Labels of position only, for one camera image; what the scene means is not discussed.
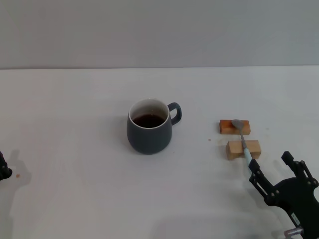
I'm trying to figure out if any blue handled metal spoon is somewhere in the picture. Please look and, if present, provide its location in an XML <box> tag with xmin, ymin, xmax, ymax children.
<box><xmin>231</xmin><ymin>119</ymin><xmax>253</xmax><ymax>173</ymax></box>

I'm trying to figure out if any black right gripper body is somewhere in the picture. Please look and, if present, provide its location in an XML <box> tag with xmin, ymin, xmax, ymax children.
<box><xmin>269</xmin><ymin>176</ymin><xmax>319</xmax><ymax>239</ymax></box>

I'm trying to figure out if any grey cable with metal connectors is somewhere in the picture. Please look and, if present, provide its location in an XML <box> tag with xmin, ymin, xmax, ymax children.
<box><xmin>284</xmin><ymin>227</ymin><xmax>304</xmax><ymax>238</ymax></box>

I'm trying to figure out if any dark grey ceramic mug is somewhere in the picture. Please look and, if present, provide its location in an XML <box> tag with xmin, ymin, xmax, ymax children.
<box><xmin>126</xmin><ymin>98</ymin><xmax>183</xmax><ymax>155</ymax></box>

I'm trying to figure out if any orange-brown wooden block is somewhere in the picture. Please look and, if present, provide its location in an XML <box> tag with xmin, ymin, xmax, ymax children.
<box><xmin>219</xmin><ymin>119</ymin><xmax>251</xmax><ymax>135</ymax></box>

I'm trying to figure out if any light notched wooden block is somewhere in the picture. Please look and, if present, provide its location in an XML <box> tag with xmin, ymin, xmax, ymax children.
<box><xmin>226</xmin><ymin>139</ymin><xmax>262</xmax><ymax>161</ymax></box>

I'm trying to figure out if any dark brown coffee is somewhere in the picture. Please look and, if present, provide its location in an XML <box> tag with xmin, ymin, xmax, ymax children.
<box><xmin>132</xmin><ymin>114</ymin><xmax>166</xmax><ymax>128</ymax></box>

